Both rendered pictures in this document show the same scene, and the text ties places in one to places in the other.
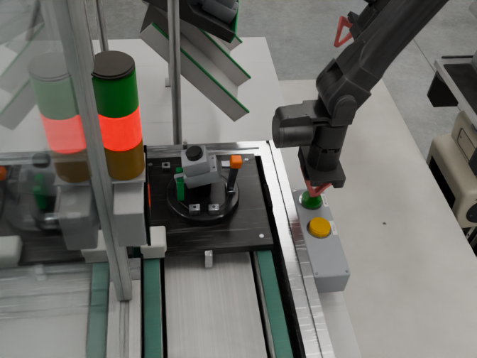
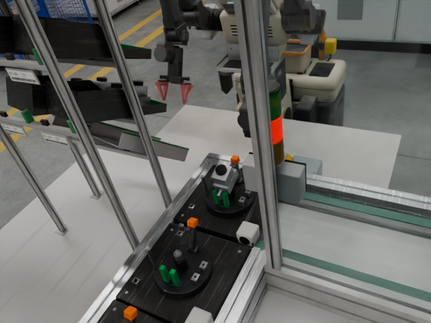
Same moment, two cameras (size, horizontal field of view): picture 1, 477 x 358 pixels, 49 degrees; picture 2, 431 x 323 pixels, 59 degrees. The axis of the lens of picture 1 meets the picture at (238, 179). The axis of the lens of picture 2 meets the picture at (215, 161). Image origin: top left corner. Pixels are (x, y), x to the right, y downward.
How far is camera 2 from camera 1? 0.62 m
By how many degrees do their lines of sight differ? 33
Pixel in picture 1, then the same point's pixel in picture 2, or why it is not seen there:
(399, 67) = (130, 125)
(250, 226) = not seen: hidden behind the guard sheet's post
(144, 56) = (56, 200)
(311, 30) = (59, 147)
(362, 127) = (213, 126)
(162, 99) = (107, 205)
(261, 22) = not seen: hidden behind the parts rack
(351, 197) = not seen: hidden behind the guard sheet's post
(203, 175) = (233, 177)
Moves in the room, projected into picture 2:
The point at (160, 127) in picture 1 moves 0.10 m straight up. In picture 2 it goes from (131, 215) to (122, 193)
